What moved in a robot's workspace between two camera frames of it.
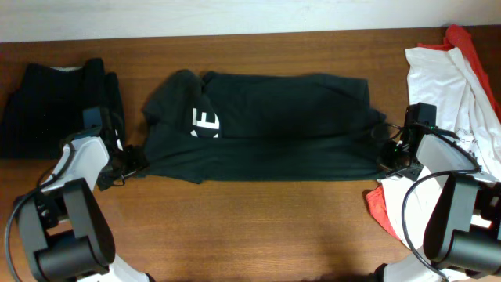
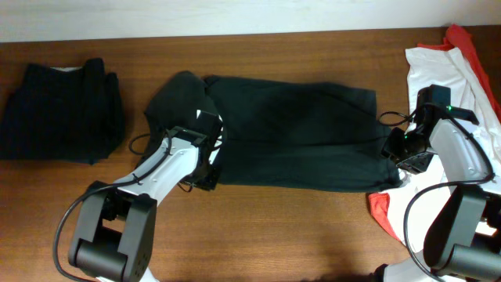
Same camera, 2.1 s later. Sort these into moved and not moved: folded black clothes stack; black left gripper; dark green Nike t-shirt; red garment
Moved: black left gripper; dark green Nike t-shirt
Not moved: red garment; folded black clothes stack
